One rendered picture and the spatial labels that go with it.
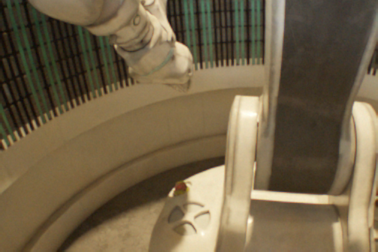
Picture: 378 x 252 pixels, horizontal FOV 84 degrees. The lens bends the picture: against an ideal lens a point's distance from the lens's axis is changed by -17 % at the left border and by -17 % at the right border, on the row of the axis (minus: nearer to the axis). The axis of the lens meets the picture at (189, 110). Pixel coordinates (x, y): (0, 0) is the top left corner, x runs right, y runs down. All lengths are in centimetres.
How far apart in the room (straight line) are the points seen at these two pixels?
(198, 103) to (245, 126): 86
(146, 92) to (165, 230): 59
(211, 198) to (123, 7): 45
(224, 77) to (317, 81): 78
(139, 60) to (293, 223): 32
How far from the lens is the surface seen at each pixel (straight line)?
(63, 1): 22
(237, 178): 35
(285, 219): 40
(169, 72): 38
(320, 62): 30
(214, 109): 123
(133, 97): 97
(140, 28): 30
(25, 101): 77
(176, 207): 58
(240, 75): 108
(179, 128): 122
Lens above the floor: 83
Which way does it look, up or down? 27 degrees down
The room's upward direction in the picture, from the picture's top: 5 degrees counter-clockwise
